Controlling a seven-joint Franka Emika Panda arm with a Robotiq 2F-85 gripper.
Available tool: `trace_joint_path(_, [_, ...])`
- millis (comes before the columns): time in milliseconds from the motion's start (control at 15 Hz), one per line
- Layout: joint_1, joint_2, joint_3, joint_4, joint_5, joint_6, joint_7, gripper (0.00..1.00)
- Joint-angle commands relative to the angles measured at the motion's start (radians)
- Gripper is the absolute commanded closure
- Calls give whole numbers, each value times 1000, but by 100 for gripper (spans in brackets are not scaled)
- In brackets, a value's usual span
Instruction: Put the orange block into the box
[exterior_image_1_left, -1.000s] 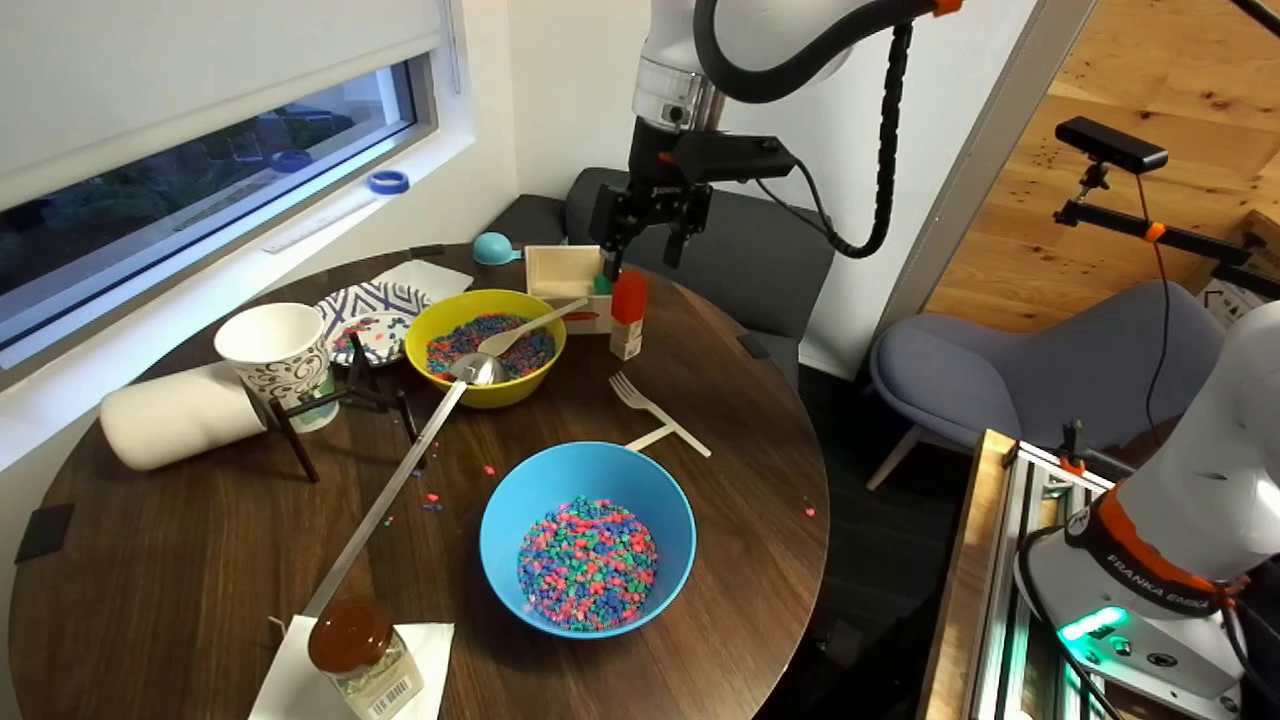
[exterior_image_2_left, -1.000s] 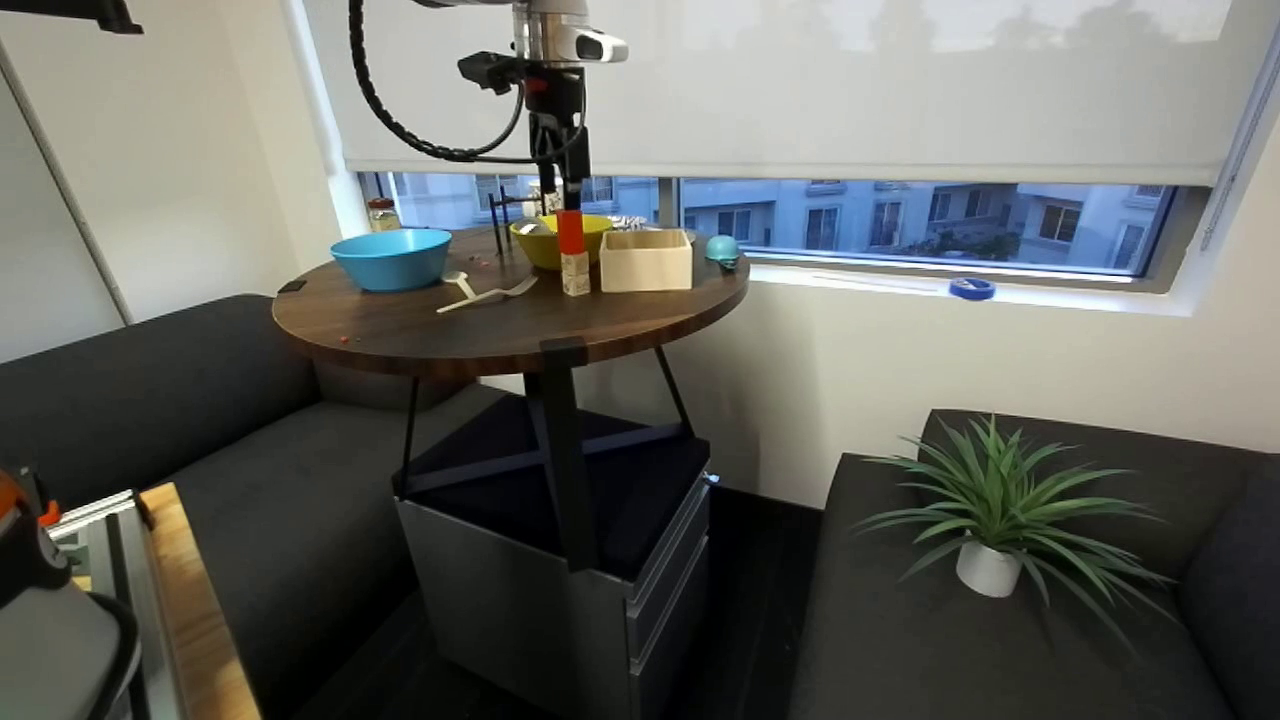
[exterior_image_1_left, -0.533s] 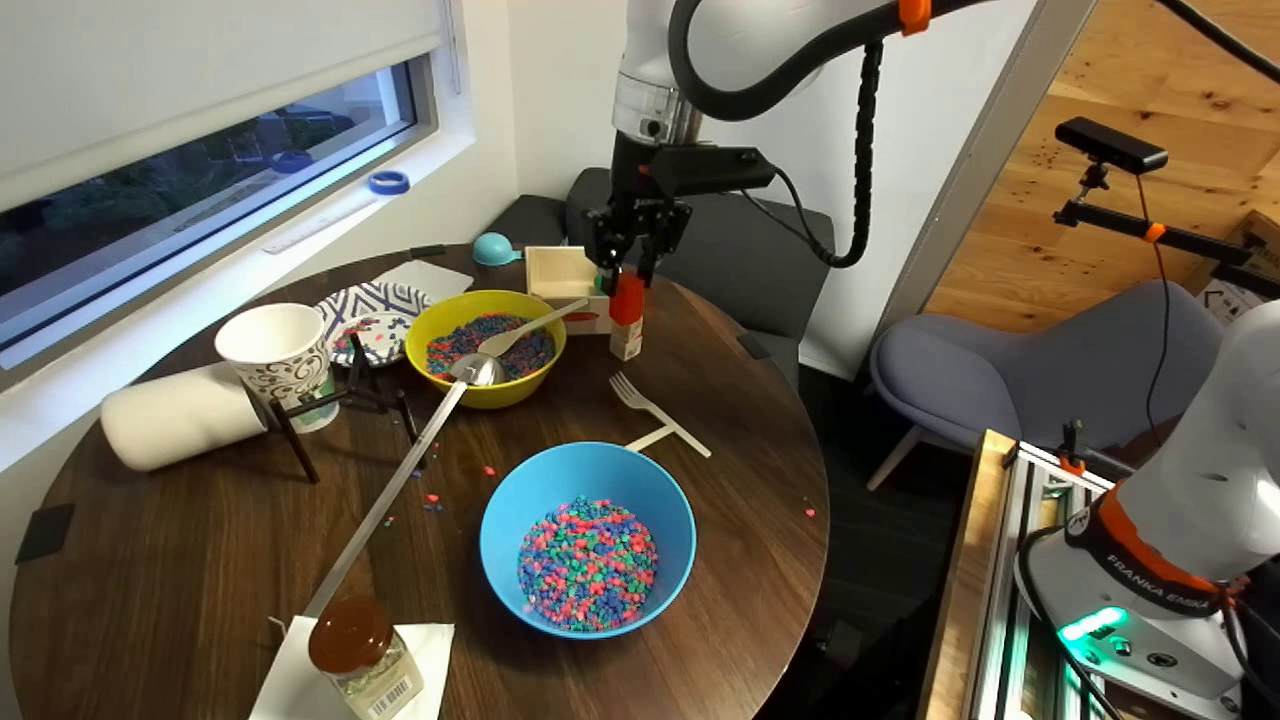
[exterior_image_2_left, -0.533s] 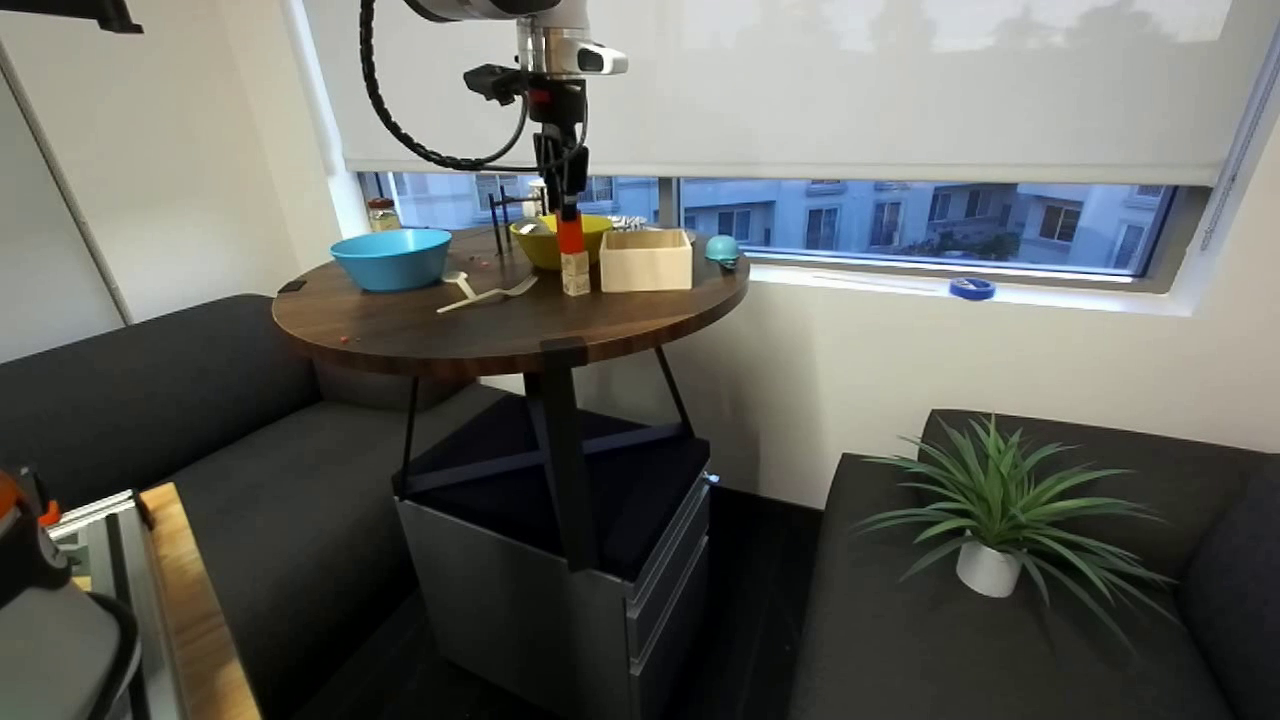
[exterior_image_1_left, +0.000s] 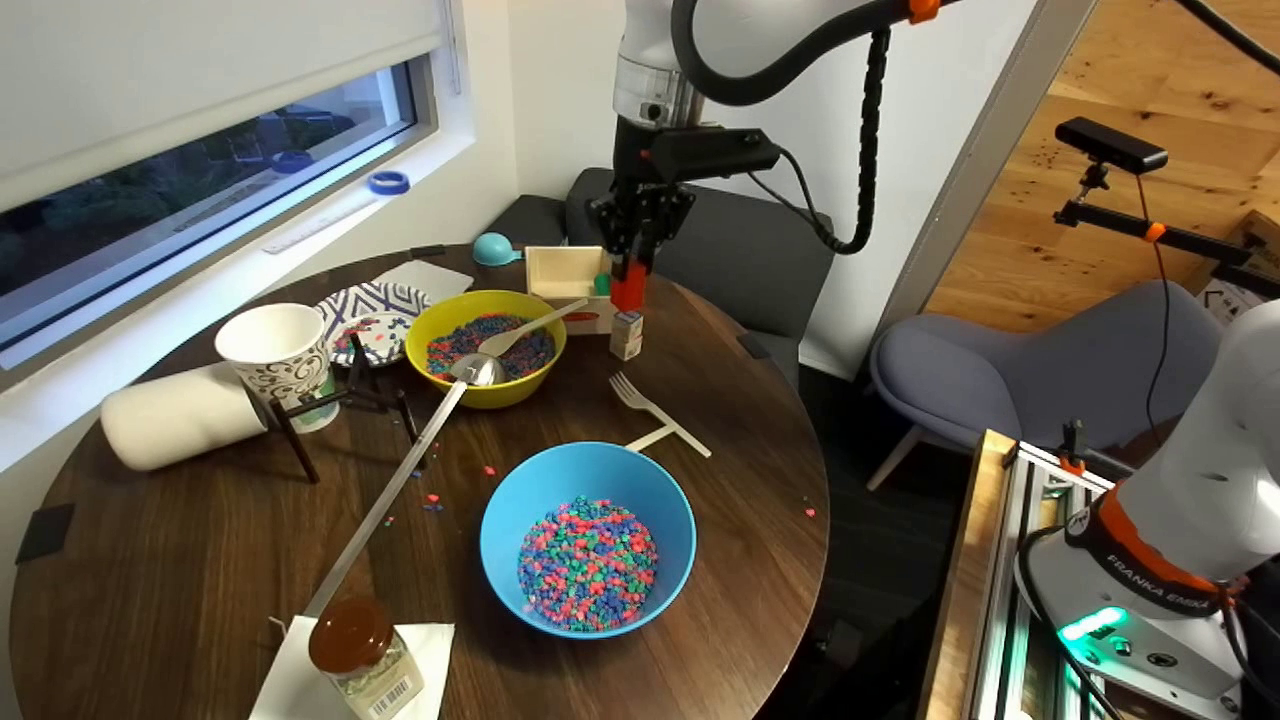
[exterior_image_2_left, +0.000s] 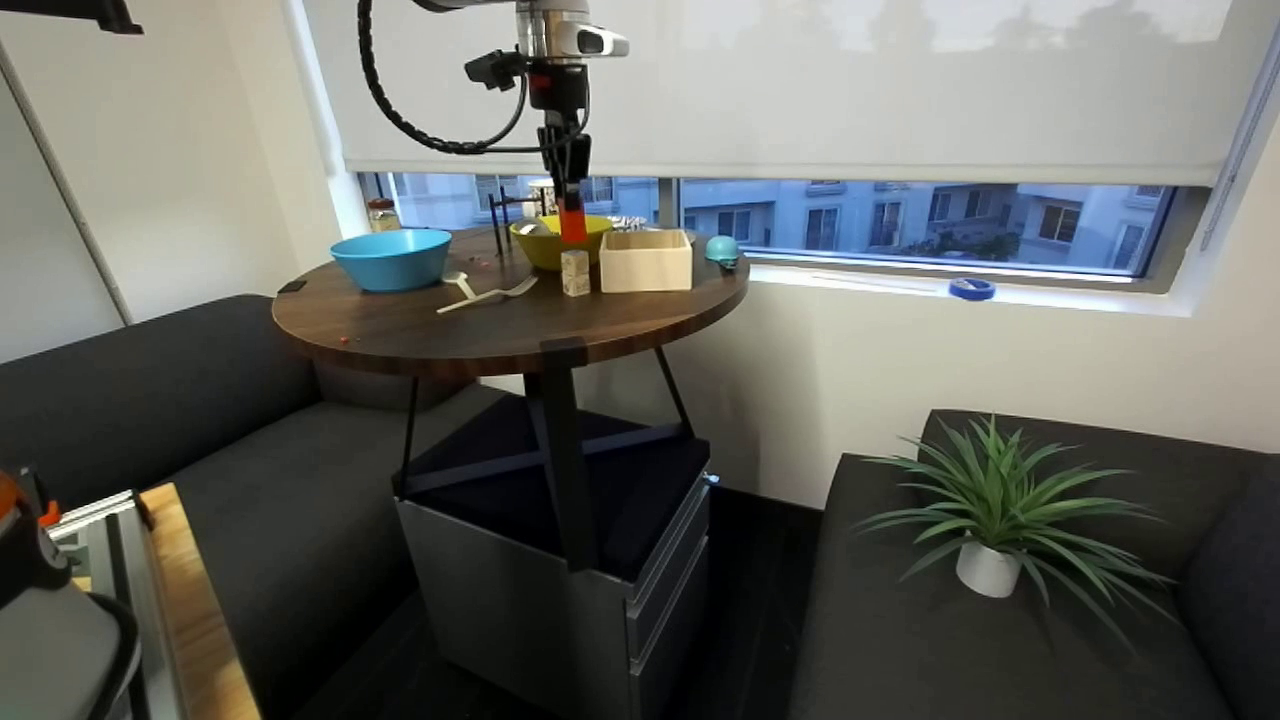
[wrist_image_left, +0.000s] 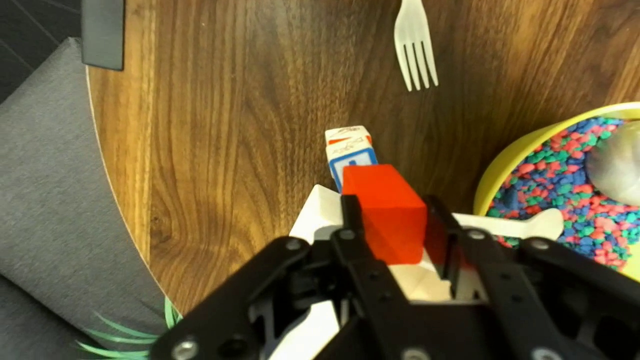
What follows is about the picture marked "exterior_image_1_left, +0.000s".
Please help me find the white plastic stick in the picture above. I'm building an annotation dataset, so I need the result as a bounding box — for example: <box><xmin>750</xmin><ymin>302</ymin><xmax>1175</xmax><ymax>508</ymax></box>
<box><xmin>618</xmin><ymin>421</ymin><xmax>678</xmax><ymax>460</ymax></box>

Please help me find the white plastic fork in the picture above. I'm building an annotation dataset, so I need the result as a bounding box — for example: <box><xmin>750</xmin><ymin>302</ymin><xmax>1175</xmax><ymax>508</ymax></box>
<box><xmin>605</xmin><ymin>368</ymin><xmax>714</xmax><ymax>465</ymax></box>

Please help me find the open wooden box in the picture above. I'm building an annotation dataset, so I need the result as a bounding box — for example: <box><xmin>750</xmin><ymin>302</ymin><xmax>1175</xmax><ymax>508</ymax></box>
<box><xmin>518</xmin><ymin>241</ymin><xmax>618</xmax><ymax>341</ymax></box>

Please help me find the dark sofa chair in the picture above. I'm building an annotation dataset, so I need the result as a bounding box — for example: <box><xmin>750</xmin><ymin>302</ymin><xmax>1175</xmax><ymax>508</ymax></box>
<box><xmin>499</xmin><ymin>162</ymin><xmax>841</xmax><ymax>393</ymax></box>

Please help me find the white roller blind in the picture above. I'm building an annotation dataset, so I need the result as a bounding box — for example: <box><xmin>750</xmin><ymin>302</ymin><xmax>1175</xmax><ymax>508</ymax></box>
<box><xmin>0</xmin><ymin>0</ymin><xmax>459</xmax><ymax>218</ymax></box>

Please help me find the round dark wooden table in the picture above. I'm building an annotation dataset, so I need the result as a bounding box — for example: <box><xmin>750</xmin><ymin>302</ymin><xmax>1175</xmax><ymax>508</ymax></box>
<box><xmin>7</xmin><ymin>241</ymin><xmax>835</xmax><ymax>720</ymax></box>

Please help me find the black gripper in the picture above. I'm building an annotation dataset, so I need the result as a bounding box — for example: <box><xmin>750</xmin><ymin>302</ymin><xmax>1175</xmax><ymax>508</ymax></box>
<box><xmin>584</xmin><ymin>120</ymin><xmax>701</xmax><ymax>282</ymax></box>

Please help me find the black square coaster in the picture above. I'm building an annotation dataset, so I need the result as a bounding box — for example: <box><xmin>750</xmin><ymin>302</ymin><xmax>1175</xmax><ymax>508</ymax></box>
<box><xmin>12</xmin><ymin>500</ymin><xmax>79</xmax><ymax>566</ymax></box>

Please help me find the long metal rod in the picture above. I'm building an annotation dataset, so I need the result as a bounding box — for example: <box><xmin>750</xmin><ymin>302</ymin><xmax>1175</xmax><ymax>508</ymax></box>
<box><xmin>299</xmin><ymin>376</ymin><xmax>471</xmax><ymax>624</ymax></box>

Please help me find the multicolour beads pile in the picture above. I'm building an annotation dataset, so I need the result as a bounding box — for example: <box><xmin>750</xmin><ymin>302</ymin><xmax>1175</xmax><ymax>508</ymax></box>
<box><xmin>511</xmin><ymin>492</ymin><xmax>665</xmax><ymax>637</ymax></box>
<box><xmin>423</xmin><ymin>313</ymin><xmax>559</xmax><ymax>389</ymax></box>

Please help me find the black stereo camera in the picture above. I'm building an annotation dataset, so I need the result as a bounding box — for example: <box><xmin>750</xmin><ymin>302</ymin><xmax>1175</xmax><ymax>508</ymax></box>
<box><xmin>1051</xmin><ymin>113</ymin><xmax>1172</xmax><ymax>181</ymax></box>

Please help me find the jar with brown lid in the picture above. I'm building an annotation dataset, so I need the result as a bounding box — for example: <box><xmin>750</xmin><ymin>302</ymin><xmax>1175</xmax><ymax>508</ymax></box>
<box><xmin>304</xmin><ymin>597</ymin><xmax>429</xmax><ymax>720</ymax></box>

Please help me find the black metal stand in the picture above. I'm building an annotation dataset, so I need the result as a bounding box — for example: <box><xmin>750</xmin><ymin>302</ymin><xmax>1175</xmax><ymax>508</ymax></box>
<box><xmin>243</xmin><ymin>347</ymin><xmax>423</xmax><ymax>486</ymax></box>

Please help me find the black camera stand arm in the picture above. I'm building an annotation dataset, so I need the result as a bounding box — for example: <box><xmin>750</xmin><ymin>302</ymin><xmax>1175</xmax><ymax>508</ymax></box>
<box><xmin>1047</xmin><ymin>154</ymin><xmax>1263</xmax><ymax>272</ymax></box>

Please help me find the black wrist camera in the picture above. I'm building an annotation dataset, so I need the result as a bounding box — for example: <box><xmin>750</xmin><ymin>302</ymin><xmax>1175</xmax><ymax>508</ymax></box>
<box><xmin>645</xmin><ymin>122</ymin><xmax>782</xmax><ymax>185</ymax></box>

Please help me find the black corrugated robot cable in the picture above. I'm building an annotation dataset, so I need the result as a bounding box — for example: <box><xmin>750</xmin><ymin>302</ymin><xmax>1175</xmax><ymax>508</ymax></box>
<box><xmin>667</xmin><ymin>0</ymin><xmax>944</xmax><ymax>260</ymax></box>

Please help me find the window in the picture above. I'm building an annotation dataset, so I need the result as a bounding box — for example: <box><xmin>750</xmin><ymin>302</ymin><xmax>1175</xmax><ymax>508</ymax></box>
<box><xmin>0</xmin><ymin>47</ymin><xmax>479</xmax><ymax>393</ymax></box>

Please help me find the small teal egg-shaped object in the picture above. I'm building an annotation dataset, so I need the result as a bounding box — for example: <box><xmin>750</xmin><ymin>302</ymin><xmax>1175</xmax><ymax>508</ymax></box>
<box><xmin>466</xmin><ymin>228</ymin><xmax>522</xmax><ymax>272</ymax></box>

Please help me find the white paper napkin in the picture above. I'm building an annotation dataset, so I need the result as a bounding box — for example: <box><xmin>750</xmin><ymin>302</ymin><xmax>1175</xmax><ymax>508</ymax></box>
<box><xmin>243</xmin><ymin>610</ymin><xmax>459</xmax><ymax>720</ymax></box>

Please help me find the aluminium frame wooden-edged bench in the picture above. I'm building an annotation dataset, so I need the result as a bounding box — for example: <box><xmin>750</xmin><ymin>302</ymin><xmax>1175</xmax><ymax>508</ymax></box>
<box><xmin>914</xmin><ymin>425</ymin><xmax>1280</xmax><ymax>720</ymax></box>

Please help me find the grey upholstered chair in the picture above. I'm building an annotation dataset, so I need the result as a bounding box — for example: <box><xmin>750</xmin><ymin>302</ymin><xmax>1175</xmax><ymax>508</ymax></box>
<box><xmin>863</xmin><ymin>275</ymin><xmax>1222</xmax><ymax>500</ymax></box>

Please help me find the yellow bowl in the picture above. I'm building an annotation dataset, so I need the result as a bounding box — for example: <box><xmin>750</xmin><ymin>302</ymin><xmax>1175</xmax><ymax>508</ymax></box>
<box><xmin>400</xmin><ymin>282</ymin><xmax>573</xmax><ymax>412</ymax></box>

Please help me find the patterned cloth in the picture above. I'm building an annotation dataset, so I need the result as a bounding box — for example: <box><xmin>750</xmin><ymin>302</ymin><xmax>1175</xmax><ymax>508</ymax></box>
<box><xmin>311</xmin><ymin>254</ymin><xmax>479</xmax><ymax>373</ymax></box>

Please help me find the silver spoon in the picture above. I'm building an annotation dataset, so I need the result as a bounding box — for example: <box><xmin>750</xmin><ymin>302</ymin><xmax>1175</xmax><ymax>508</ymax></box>
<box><xmin>446</xmin><ymin>295</ymin><xmax>597</xmax><ymax>393</ymax></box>

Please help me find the thin black camera cable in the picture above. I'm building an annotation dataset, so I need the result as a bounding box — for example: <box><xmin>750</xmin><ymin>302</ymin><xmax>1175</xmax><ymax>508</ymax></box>
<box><xmin>1126</xmin><ymin>167</ymin><xmax>1187</xmax><ymax>450</ymax></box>

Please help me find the patterned paper cup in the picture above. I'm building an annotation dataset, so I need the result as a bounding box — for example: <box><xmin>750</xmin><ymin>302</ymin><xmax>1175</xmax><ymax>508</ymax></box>
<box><xmin>211</xmin><ymin>299</ymin><xmax>343</xmax><ymax>438</ymax></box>

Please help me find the blue bowl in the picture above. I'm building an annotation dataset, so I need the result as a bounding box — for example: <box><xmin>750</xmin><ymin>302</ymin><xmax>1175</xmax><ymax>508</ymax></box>
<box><xmin>474</xmin><ymin>437</ymin><xmax>702</xmax><ymax>642</ymax></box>

